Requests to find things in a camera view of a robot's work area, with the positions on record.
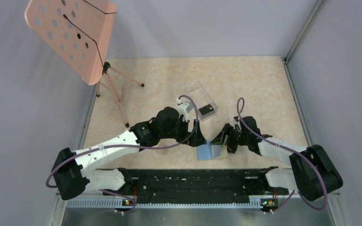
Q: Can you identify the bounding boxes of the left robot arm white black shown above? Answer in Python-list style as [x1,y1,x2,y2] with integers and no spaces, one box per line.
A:
[48,107,207,200]

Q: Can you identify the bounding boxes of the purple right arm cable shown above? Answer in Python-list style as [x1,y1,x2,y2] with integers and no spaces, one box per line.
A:
[236,97,329,211]

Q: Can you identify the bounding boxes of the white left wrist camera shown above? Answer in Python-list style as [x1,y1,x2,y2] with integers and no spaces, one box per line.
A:
[176,98,193,122]

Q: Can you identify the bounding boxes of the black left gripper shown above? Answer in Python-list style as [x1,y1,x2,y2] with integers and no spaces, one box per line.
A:
[160,115,206,147]

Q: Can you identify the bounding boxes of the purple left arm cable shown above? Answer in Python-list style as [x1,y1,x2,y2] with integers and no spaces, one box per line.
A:
[46,95,200,207]

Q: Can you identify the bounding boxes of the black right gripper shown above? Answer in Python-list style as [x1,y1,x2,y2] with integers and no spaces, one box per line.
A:
[211,123,250,153]

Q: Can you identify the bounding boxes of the clear plastic box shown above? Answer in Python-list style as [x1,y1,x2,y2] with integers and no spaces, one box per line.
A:
[184,82,218,121]

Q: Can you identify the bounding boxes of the pink perforated music stand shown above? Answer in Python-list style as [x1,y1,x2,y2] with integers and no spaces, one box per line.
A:
[25,0,145,128]

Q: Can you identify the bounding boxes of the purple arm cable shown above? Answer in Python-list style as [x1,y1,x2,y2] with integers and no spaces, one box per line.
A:
[46,95,200,207]
[236,97,329,211]

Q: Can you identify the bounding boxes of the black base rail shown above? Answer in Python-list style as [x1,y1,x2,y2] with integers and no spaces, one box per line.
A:
[118,168,289,204]

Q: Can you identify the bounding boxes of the aluminium frame rail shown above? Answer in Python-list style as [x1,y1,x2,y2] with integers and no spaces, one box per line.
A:
[48,194,352,226]

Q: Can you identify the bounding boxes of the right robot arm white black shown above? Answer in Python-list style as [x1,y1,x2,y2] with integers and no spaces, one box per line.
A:
[210,116,344,201]

